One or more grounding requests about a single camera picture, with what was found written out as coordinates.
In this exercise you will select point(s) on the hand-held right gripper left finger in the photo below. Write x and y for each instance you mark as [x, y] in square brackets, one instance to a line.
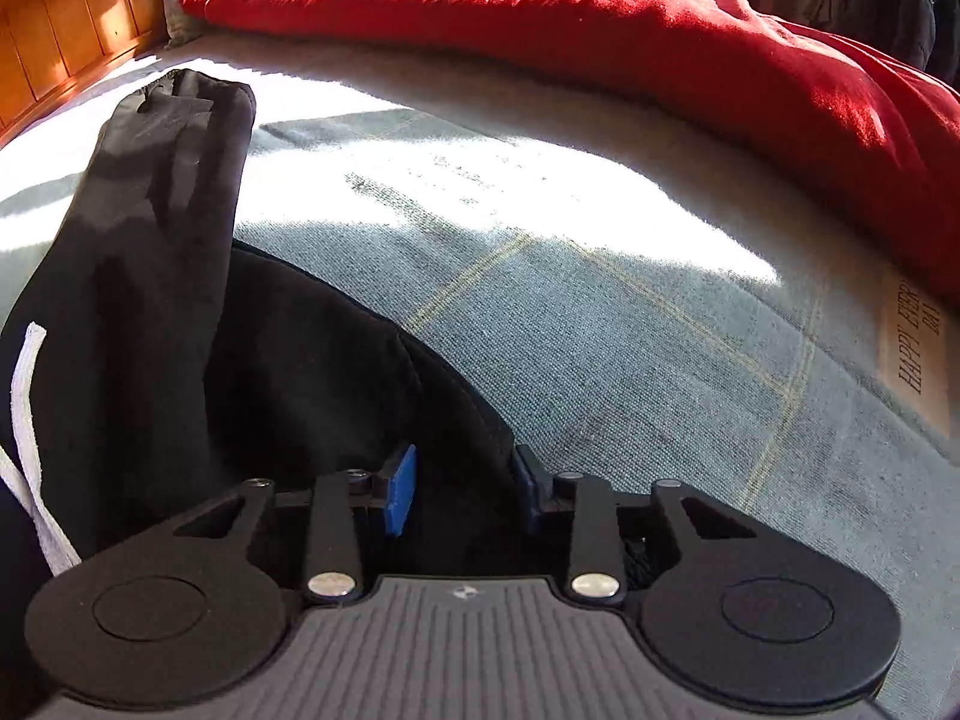
[401, 491]

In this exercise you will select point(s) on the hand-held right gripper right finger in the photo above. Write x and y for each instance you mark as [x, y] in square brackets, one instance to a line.
[529, 495]

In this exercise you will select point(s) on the blue-grey plaid bed sheet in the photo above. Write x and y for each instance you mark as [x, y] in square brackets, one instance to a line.
[600, 315]

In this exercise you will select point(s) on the red quilt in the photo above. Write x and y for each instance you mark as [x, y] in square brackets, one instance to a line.
[600, 37]

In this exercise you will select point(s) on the wooden headboard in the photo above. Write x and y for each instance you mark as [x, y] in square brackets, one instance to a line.
[60, 22]

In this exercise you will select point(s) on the dark hanging jacket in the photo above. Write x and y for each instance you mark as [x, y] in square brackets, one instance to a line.
[892, 0]

